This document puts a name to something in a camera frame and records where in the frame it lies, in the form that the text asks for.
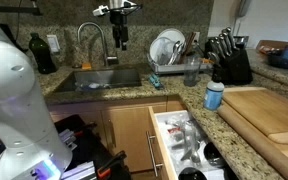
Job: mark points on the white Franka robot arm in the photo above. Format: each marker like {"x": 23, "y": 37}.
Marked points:
{"x": 14, "y": 100}

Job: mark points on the orange and black clamp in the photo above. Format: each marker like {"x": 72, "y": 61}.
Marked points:
{"x": 110, "y": 163}

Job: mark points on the steel dish rack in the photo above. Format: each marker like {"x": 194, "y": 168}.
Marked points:
{"x": 170, "y": 68}

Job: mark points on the steel kitchen sink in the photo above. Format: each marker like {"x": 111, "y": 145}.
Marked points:
{"x": 100, "y": 79}

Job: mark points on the steel serving spoons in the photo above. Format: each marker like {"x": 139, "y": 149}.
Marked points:
{"x": 176, "y": 50}

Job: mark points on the wide wooden cabinet door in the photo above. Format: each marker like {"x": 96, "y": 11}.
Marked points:
{"x": 130, "y": 136}

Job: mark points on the wooden cooking utensils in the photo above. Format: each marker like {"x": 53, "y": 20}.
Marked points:
{"x": 188, "y": 45}

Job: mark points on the red and white packet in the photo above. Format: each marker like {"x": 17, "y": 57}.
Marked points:
{"x": 174, "y": 130}

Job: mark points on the white cutlery tray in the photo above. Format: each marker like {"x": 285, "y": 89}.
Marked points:
{"x": 179, "y": 138}

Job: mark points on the dark green glass bottle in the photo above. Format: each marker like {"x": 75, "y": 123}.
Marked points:
{"x": 42, "y": 53}

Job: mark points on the white wall outlet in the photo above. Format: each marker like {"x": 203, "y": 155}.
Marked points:
{"x": 53, "y": 43}

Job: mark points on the steel gooseneck faucet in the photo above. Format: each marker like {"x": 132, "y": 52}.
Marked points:
{"x": 104, "y": 43}

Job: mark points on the wooden tray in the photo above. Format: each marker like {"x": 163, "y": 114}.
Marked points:
{"x": 270, "y": 44}

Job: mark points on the large white plate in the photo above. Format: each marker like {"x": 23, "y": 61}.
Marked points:
{"x": 174, "y": 34}

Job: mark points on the steel spoons bundle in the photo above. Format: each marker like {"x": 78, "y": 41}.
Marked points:
{"x": 191, "y": 150}

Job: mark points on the teal scrub brush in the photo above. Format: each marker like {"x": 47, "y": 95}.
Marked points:
{"x": 155, "y": 81}

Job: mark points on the black ladle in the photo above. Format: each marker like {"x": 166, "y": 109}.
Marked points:
{"x": 214, "y": 155}

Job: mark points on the large wooden cutting board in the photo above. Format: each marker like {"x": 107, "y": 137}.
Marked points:
{"x": 267, "y": 108}

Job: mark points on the dark blue bowl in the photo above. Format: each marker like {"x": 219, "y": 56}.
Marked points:
{"x": 284, "y": 60}

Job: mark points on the orange sponge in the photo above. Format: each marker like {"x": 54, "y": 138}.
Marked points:
{"x": 86, "y": 66}

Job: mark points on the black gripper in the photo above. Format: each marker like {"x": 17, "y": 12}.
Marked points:
{"x": 118, "y": 18}

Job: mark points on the long aluminium extrusion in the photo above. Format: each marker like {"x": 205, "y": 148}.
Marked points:
{"x": 80, "y": 171}

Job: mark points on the black knife block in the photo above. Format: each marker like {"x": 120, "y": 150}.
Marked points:
{"x": 239, "y": 68}

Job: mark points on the clear drinking glass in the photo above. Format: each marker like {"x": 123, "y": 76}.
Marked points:
{"x": 192, "y": 71}

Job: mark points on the blue spray bottle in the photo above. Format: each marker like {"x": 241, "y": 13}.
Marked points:
{"x": 213, "y": 95}

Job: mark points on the short aluminium extrusion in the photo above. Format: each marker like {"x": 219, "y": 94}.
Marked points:
{"x": 67, "y": 138}

